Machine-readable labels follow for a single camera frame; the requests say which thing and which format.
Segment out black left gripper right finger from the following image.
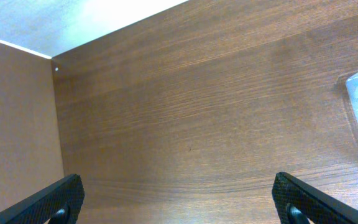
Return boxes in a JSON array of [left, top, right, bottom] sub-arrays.
[[272, 172, 358, 224]]

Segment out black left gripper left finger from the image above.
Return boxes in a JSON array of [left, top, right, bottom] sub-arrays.
[[0, 174, 85, 224]]

